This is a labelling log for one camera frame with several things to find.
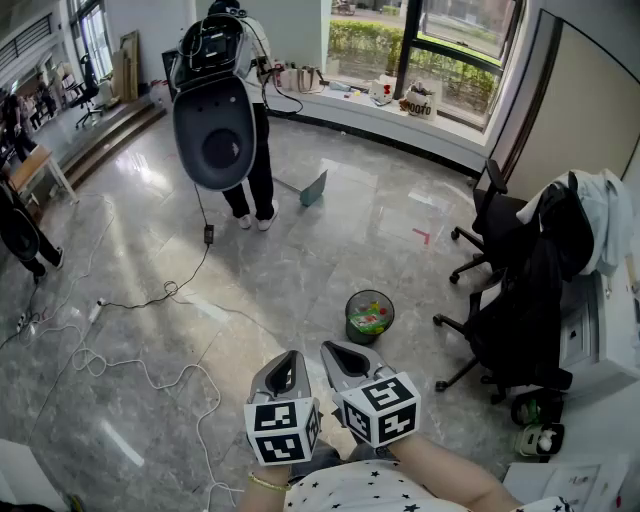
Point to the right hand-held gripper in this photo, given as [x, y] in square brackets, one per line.
[385, 410]

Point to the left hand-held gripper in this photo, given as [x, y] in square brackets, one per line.
[282, 430]

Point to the person's right forearm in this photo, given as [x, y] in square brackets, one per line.
[450, 470]

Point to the person's left forearm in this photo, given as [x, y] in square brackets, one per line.
[265, 500]

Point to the black mesh trash bin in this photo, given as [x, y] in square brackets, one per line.
[367, 337]

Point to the green snack packet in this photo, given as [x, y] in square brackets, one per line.
[367, 320]

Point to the person's dark shorts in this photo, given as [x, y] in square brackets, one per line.
[320, 455]

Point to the black power adapter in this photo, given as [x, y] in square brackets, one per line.
[209, 234]

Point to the black office chair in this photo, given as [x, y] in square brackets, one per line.
[515, 330]
[500, 220]
[89, 80]

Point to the green plastic bottle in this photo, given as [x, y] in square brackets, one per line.
[532, 410]

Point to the white power strip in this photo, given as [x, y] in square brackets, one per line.
[95, 310]
[24, 322]

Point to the black grey shell backpack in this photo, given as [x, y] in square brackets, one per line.
[215, 145]

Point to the black jacket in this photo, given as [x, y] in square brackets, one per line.
[565, 235]

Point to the white desk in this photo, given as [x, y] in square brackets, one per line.
[615, 345]

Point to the white board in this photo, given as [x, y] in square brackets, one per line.
[22, 475]

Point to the white cat-face bag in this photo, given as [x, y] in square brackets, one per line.
[381, 92]

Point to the beige canvas tote bag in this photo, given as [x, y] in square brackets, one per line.
[311, 80]
[289, 80]

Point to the light blue shirt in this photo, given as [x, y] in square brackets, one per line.
[614, 220]

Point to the black framed window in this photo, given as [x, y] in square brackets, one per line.
[407, 50]

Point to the small wooden top table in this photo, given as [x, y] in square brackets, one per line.
[35, 160]

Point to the leaning wooden boards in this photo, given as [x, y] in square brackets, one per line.
[127, 70]

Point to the beige partition panel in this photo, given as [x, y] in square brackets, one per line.
[585, 100]

